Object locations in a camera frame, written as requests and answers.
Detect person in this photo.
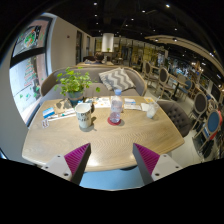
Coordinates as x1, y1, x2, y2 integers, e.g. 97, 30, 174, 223
92, 51, 106, 65

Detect grey tufted armchair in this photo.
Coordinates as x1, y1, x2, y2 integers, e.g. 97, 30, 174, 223
156, 99, 194, 138

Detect white tube with teal cap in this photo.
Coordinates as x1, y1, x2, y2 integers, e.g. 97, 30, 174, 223
49, 111, 77, 122

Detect white mug with dark lettering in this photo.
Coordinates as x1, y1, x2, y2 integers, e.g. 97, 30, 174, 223
74, 102, 95, 130

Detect green potted plant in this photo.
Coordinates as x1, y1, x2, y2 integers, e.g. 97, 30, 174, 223
53, 66, 101, 108

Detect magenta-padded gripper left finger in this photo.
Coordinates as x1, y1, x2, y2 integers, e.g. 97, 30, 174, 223
41, 142, 92, 185

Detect clear plastic cup with straw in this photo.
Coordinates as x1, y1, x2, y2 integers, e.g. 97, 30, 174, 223
145, 99, 160, 120

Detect window with festive decorations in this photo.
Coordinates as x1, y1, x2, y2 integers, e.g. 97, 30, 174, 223
9, 16, 54, 126

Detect flat round red coaster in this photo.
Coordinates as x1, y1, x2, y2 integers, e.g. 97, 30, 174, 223
106, 116, 122, 127

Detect white printed leaflet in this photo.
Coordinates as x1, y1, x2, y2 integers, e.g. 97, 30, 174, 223
123, 103, 143, 111

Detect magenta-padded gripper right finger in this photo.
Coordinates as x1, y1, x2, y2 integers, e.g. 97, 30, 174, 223
132, 142, 184, 186

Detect grey curved sofa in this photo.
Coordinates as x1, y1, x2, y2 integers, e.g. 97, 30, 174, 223
39, 65, 148, 106

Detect white paper napkin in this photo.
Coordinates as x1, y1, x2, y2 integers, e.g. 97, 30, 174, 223
139, 102, 150, 113

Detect small blue box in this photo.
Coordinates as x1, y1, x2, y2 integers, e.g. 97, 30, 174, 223
42, 106, 56, 120

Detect yellow card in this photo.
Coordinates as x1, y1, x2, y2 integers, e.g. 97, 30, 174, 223
143, 96, 156, 104

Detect group of dining chairs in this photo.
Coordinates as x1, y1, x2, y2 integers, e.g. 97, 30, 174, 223
139, 59, 224, 148

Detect grey white chevron cushion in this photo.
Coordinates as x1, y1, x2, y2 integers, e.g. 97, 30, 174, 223
98, 67, 137, 93

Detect clear bottle with blue cap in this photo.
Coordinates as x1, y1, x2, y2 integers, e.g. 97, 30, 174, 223
109, 88, 124, 124

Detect pill blister pack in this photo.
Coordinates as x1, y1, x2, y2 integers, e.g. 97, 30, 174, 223
40, 118, 51, 130

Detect group of ceiling lights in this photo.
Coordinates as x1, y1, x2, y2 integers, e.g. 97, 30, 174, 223
91, 1, 188, 43

